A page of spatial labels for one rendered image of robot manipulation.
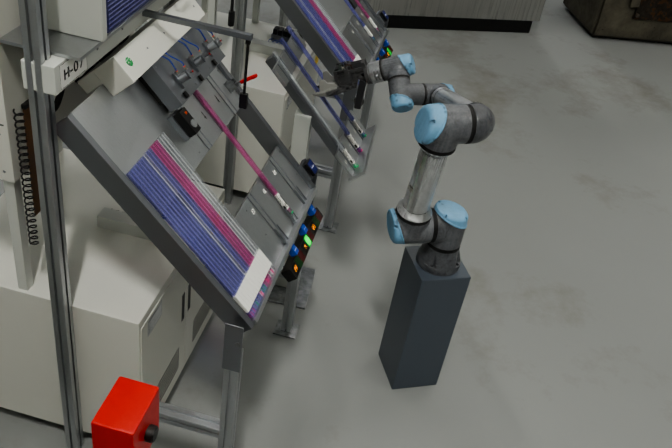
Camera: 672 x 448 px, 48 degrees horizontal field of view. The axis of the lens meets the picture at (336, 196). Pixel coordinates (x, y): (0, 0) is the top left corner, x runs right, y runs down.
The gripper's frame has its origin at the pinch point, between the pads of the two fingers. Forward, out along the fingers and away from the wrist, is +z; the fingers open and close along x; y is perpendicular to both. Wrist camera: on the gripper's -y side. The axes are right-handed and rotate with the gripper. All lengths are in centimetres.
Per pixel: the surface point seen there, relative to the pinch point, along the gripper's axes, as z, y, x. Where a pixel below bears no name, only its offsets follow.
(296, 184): 6.4, -15.5, 34.6
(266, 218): 9, -11, 59
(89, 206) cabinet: 70, 1, 51
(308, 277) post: 36, -85, -6
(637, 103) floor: -126, -168, -251
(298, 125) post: 10.5, -9.7, 3.0
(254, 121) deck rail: 14.2, 7.0, 28.4
